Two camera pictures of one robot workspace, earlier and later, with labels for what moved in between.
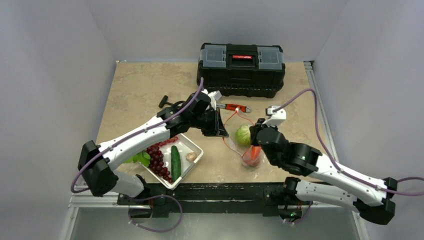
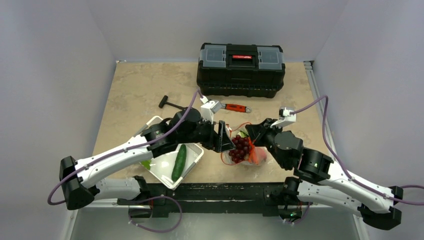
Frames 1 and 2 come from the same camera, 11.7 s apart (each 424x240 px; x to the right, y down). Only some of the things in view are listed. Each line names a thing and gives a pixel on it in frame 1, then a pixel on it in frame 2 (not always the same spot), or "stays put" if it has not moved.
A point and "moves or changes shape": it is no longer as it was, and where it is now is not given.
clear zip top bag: (238, 128) moves or changes shape
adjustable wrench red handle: (233, 107) stays put
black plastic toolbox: (247, 70) stays put
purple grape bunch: (156, 163) -> (241, 150)
